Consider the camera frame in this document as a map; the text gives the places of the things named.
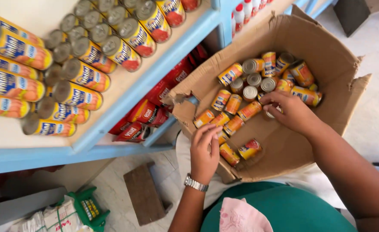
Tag person's right hand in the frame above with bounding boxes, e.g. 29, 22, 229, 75
259, 90, 321, 137

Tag person's left hand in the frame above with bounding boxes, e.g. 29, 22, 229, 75
189, 124, 224, 185

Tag small orange tin can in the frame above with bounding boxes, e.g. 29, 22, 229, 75
264, 108, 283, 120

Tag pile of orange cans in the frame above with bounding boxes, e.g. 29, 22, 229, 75
193, 52, 323, 167

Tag silver metal wristwatch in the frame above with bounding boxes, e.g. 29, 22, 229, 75
184, 173, 209, 193

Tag heap of red packets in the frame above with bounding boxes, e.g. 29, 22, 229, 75
108, 44, 209, 143

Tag torn brown cardboard box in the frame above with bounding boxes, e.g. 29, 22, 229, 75
161, 4, 372, 184

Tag blue and white shelf unit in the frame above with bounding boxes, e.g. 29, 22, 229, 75
0, 0, 336, 176

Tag brown wooden block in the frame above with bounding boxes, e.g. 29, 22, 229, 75
123, 161, 173, 226

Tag row of white red-capped bottles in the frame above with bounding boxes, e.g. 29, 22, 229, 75
230, 0, 274, 39

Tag pink cloth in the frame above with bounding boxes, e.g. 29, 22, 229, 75
219, 197, 274, 232

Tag green garment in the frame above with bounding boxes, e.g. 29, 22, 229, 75
200, 181, 358, 232

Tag dark flat board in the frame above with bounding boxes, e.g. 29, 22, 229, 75
333, 0, 371, 38

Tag rows of yellow cans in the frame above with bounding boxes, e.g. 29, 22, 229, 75
0, 0, 203, 138

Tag bundle of white packets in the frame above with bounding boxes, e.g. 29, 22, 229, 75
9, 196, 95, 232

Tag white board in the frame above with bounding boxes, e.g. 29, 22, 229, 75
0, 186, 68, 232

